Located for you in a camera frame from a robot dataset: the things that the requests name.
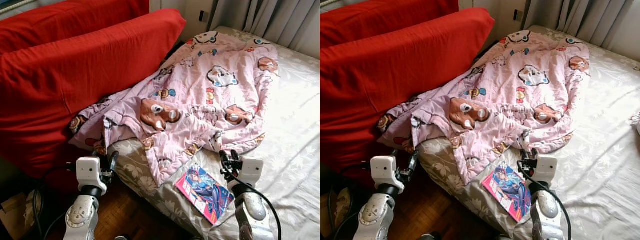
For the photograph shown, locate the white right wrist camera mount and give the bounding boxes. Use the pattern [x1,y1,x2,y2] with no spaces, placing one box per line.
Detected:
[239,157,264,188]
[533,155,558,185]

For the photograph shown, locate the pink cartoon print blanket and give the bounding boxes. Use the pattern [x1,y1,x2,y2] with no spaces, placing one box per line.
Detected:
[377,30,591,186]
[68,31,280,187]

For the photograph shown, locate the large red cushion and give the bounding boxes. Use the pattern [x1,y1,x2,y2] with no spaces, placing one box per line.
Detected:
[320,0,460,51]
[0,9,187,193]
[320,7,496,188]
[0,0,150,53]

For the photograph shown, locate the bed with beige floral sheet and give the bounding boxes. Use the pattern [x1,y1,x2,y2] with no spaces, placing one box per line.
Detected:
[417,25,640,240]
[107,26,321,240]

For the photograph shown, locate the grey curtain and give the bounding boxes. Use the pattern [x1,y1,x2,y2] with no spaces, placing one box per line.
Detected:
[522,0,640,51]
[209,0,321,60]

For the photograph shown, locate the pink and blue comic magazine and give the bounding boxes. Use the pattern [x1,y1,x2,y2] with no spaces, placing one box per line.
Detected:
[174,166,235,226]
[481,162,532,223]

